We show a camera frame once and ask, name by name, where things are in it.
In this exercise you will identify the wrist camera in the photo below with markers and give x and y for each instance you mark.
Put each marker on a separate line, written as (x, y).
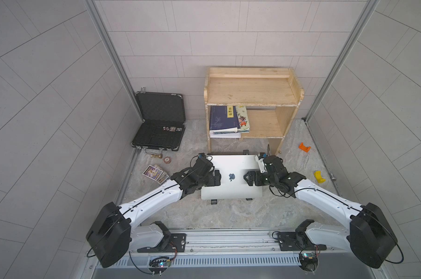
(208, 157)
(260, 161)

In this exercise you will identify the black laptop stand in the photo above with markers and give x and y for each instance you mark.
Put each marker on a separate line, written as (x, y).
(214, 201)

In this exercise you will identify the orange plastic clip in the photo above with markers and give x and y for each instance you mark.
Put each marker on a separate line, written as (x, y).
(304, 148)

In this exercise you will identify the yellow plastic clip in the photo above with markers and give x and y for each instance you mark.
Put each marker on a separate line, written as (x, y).
(319, 178)

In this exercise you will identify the aluminium mounting rail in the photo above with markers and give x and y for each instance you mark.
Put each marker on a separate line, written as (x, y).
(243, 241)

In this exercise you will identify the open black briefcase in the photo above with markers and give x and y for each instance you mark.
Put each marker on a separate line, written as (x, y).
(163, 123)

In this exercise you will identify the left circuit board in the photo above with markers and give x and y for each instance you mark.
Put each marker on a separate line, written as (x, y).
(159, 265)

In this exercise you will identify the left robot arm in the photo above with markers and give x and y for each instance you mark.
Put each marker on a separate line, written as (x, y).
(117, 230)

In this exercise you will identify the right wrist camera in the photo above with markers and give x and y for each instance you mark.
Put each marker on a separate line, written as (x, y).
(260, 161)

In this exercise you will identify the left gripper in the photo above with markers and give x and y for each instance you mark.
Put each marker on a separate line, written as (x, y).
(212, 177)

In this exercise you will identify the white book stack bottom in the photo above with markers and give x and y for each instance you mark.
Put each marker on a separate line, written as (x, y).
(225, 135)

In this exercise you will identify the stack of picture cards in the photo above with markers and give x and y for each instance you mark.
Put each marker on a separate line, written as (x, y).
(156, 174)

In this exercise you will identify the colourful illustrated book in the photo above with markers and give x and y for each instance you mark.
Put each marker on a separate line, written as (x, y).
(243, 119)

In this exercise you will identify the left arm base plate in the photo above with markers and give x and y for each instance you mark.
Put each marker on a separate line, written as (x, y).
(175, 243)

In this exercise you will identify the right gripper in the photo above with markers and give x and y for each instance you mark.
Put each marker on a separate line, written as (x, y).
(256, 175)

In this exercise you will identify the circuit board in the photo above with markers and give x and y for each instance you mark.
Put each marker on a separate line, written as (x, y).
(308, 261)
(159, 265)

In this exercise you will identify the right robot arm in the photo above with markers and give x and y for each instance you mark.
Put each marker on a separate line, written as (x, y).
(363, 230)

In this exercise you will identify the wooden two-tier shelf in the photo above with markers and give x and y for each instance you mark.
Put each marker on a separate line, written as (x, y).
(272, 96)

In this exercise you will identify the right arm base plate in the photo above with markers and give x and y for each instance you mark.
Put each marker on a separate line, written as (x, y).
(293, 241)

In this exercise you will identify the small brown tape roll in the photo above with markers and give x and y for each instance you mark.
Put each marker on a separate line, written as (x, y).
(167, 160)

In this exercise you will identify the silver laptop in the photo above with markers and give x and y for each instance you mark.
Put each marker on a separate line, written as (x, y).
(232, 169)

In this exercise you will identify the right circuit board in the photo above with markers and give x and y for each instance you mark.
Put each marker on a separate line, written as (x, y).
(308, 261)

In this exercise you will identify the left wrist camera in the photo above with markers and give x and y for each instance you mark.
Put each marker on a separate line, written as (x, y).
(208, 157)

